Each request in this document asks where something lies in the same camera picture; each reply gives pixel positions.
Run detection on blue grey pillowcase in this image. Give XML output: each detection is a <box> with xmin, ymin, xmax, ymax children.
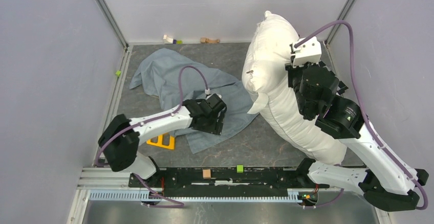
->
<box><xmin>129</xmin><ymin>48</ymin><xmax>257</xmax><ymax>153</ymax></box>

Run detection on white pillow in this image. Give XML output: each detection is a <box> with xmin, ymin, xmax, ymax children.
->
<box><xmin>242</xmin><ymin>11</ymin><xmax>347</xmax><ymax>165</ymax></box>

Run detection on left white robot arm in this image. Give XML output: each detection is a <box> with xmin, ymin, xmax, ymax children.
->
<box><xmin>98</xmin><ymin>94</ymin><xmax>227</xmax><ymax>187</ymax></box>

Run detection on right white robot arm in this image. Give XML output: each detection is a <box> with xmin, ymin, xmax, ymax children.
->
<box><xmin>285</xmin><ymin>63</ymin><xmax>429</xmax><ymax>212</ymax></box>

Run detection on yellow triangle piece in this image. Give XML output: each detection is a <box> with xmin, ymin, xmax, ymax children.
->
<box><xmin>146</xmin><ymin>133</ymin><xmax>176</xmax><ymax>150</ymax></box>

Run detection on tan wooden cube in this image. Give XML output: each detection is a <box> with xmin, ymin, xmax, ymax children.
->
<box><xmin>202</xmin><ymin>169</ymin><xmax>211</xmax><ymax>179</ymax></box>

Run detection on tan wooden blocks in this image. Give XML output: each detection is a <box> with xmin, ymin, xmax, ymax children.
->
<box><xmin>200</xmin><ymin>37</ymin><xmax>220</xmax><ymax>44</ymax></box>

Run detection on white purple block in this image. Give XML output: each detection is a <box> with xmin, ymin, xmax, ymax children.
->
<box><xmin>163</xmin><ymin>34</ymin><xmax>183</xmax><ymax>44</ymax></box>

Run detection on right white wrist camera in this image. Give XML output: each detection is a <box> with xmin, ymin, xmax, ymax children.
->
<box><xmin>290</xmin><ymin>36</ymin><xmax>322</xmax><ymax>68</ymax></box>

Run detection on green cube on rail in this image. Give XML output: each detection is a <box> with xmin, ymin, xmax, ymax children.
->
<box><xmin>236</xmin><ymin>165</ymin><xmax>244</xmax><ymax>173</ymax></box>

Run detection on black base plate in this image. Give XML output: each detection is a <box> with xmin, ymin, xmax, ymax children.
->
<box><xmin>144</xmin><ymin>167</ymin><xmax>329</xmax><ymax>197</ymax></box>

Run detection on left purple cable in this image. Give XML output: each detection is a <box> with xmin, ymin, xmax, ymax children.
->
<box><xmin>94</xmin><ymin>65</ymin><xmax>211</xmax><ymax>208</ymax></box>

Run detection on white toothed rail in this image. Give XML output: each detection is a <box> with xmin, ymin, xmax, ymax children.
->
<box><xmin>89</xmin><ymin>190</ymin><xmax>313</xmax><ymax>204</ymax></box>

